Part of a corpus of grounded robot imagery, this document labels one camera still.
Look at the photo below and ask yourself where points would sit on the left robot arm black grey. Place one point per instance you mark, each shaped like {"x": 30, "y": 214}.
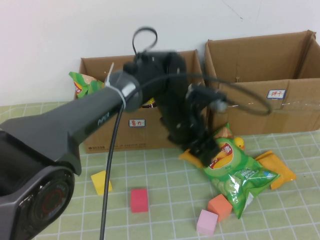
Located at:
{"x": 50, "y": 140}

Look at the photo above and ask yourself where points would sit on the small orange snack packet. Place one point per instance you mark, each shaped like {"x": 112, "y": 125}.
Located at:
{"x": 187, "y": 158}
{"x": 277, "y": 167}

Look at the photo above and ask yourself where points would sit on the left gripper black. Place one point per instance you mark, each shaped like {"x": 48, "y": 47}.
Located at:
{"x": 182, "y": 122}

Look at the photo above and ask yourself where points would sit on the orange foam cube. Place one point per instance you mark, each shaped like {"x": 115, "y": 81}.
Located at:
{"x": 220, "y": 206}

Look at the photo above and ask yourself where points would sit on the white label red two-character writing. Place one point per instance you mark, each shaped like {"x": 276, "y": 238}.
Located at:
{"x": 137, "y": 123}

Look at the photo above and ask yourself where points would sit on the pink foam cube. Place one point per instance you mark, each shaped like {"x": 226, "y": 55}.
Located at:
{"x": 206, "y": 223}

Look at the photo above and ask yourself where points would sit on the cardboard box with F2 print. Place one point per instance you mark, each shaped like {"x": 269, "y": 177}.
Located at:
{"x": 150, "y": 135}

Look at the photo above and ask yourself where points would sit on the orange snack bag lion print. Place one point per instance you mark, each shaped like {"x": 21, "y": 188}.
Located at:
{"x": 148, "y": 103}

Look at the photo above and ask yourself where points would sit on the green checkered tablecloth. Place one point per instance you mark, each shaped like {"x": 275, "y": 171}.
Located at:
{"x": 162, "y": 190}

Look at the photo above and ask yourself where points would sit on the large green Lay's chips bag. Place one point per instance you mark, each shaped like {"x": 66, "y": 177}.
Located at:
{"x": 237, "y": 180}

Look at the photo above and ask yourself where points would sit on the small green Lay's chips bag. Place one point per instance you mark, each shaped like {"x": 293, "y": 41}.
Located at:
{"x": 80, "y": 82}

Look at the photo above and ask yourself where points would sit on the yellow foam cube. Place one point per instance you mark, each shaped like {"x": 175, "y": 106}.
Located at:
{"x": 97, "y": 182}

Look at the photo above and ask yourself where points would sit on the red foam cube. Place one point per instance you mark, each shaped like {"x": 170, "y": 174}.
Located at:
{"x": 139, "y": 201}

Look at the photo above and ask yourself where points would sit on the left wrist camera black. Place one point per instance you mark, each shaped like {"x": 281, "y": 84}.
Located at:
{"x": 208, "y": 97}

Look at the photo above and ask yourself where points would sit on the cardboard box with clear tape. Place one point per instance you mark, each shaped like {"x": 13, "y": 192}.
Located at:
{"x": 250, "y": 117}

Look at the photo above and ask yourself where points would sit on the yellow rubber duck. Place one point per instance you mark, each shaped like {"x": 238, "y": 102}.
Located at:
{"x": 239, "y": 143}

